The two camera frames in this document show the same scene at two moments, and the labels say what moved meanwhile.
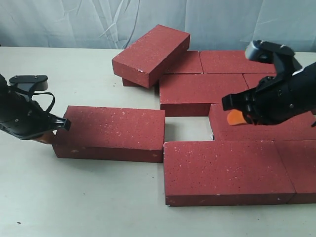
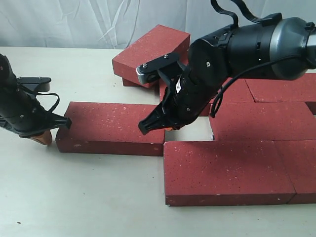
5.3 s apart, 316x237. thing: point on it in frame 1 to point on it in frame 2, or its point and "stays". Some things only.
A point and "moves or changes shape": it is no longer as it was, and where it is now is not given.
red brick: x=299 y=158 stays
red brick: x=300 y=129 stays
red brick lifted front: x=112 y=133 moves or changes shape
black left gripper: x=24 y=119 stays
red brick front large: x=229 y=173 stays
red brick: x=188 y=62 to x=127 y=82
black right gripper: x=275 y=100 to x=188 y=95
